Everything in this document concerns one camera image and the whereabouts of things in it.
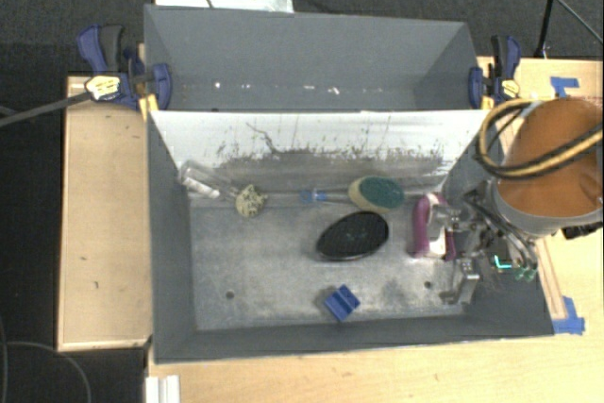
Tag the green and yellow sponge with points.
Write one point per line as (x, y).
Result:
(377, 193)

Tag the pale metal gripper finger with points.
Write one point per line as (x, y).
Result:
(450, 219)
(464, 280)

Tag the grey metal bin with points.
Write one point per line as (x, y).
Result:
(264, 259)

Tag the black oval disc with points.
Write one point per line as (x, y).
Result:
(353, 236)

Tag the pale wood flat board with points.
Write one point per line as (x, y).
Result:
(104, 212)

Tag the beige speckled ball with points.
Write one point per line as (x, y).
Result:
(251, 201)

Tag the blue grooved block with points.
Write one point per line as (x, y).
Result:
(341, 301)

